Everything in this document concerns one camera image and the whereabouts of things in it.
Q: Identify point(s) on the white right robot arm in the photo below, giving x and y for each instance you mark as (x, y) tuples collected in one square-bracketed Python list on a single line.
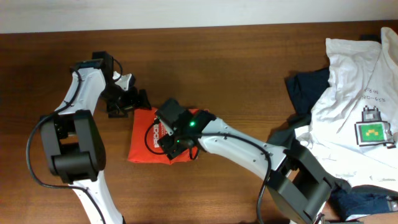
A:
[(296, 181)]

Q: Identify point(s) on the red printed t-shirt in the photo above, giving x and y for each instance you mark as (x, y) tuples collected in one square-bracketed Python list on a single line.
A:
[(143, 134)]

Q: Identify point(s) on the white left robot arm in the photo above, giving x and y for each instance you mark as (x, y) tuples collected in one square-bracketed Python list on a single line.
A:
[(73, 147)]

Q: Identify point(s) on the dark navy garment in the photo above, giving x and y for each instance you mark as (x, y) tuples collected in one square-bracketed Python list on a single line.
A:
[(304, 90)]

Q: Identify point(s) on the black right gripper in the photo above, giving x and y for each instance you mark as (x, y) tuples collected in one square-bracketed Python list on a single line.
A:
[(168, 144)]

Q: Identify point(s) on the dark blue folded garment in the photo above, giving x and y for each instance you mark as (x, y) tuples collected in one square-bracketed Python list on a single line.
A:
[(362, 201)]

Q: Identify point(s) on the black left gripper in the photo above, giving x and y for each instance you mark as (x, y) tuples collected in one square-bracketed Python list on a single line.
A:
[(125, 103)]

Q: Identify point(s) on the white printed t-shirt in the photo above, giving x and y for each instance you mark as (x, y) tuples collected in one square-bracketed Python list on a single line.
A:
[(353, 129)]

